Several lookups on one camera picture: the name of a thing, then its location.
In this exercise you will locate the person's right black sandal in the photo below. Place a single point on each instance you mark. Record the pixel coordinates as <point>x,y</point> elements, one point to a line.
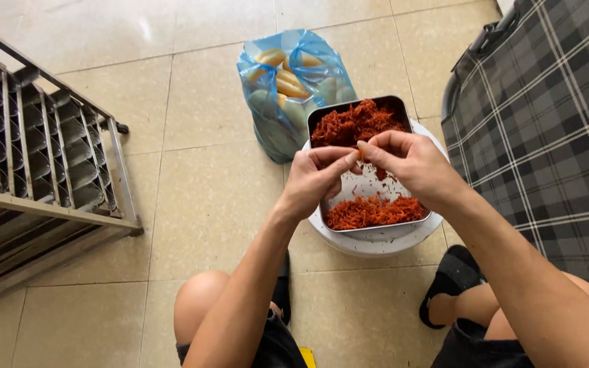
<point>453,273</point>

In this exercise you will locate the small red meat strand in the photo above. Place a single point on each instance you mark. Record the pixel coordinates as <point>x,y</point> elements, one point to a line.
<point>360,155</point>

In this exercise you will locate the person's left hand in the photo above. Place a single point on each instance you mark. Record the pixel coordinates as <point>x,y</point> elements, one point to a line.
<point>311,181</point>

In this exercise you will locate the yellow object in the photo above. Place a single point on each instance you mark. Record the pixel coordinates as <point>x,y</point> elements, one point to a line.
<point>308,359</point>

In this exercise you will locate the dark red dried meat pile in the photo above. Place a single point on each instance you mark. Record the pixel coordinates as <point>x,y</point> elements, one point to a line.
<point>350,125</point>

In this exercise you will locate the person's leg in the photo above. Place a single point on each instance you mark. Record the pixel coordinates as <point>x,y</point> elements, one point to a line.
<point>465,306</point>
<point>197,301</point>

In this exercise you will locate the blue plastic bag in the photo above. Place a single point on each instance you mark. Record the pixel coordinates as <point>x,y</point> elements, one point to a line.
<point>274,128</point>

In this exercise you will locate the black shorts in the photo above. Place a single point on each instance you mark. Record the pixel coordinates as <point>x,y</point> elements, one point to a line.
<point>279,347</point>

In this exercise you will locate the person's black sandal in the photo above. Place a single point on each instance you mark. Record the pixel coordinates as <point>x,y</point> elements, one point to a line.
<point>282,291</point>
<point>453,273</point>

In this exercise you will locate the pile of bread rolls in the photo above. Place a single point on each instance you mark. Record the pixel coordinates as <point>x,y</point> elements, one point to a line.
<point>289,84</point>

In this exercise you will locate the grey plaid folding chair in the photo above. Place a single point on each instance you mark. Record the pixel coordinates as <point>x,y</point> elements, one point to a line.
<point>550,128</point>

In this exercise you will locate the person's right hand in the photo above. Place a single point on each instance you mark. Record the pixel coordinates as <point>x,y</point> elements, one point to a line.
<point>417,163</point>

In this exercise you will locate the person's left black sandal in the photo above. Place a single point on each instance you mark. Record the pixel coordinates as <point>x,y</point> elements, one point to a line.
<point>282,291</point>

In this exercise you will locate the person's left leg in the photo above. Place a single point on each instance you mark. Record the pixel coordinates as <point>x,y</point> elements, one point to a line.
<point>197,301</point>

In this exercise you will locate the metal baking tray rack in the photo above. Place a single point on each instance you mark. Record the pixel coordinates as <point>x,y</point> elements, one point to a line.
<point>39,163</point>

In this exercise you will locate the person's right leg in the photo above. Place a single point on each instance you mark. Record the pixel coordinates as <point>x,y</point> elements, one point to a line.
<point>465,306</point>

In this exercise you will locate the rectangular metal tray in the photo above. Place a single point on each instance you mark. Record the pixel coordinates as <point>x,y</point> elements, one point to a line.
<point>371,186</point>

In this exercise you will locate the orange shredded meat pile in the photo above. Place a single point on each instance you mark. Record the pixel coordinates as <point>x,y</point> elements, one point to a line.
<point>376,212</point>

